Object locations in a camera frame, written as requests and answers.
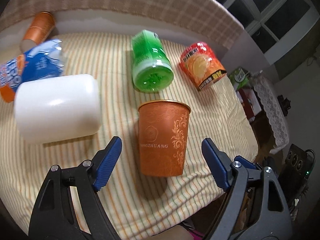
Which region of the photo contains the orange patterned paper cup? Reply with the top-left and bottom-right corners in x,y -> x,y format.
138,100 -> 191,177

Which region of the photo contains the white plastic cup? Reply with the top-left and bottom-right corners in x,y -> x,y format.
14,74 -> 101,144

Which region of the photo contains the red orange snack cup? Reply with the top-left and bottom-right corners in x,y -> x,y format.
180,42 -> 227,91

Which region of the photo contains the blue orange wrapped cup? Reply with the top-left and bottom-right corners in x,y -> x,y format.
1,38 -> 64,103

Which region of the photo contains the green plastic cup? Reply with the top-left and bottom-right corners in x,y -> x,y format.
131,30 -> 174,93

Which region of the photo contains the orange paper cup at back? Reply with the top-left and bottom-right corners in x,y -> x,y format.
20,11 -> 55,52

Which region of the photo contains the black electronic device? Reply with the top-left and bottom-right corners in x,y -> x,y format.
285,144 -> 316,180

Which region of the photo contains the striped yellow table cloth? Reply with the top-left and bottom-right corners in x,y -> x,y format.
0,31 -> 259,240

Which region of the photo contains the red cardboard box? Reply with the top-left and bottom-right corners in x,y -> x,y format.
236,88 -> 262,122

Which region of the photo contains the white lace cloth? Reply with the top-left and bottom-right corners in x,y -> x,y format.
251,74 -> 290,154

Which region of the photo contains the green white carton box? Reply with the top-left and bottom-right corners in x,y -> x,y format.
228,67 -> 250,91

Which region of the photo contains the plaid brown sill cloth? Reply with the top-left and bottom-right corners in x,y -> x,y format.
1,0 -> 244,48

